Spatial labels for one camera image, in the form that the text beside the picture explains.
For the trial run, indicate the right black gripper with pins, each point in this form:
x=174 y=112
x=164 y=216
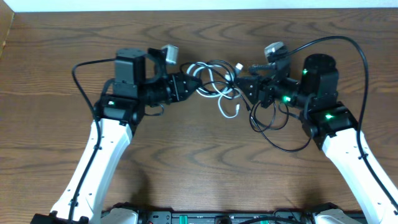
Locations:
x=267 y=83

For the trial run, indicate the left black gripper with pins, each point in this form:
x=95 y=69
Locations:
x=180 y=92

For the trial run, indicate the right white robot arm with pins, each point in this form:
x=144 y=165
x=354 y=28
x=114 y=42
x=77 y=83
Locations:
x=331 y=125

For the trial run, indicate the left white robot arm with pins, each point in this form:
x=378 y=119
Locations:
x=140 y=79

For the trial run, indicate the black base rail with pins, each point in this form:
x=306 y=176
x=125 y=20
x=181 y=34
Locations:
x=326 y=213

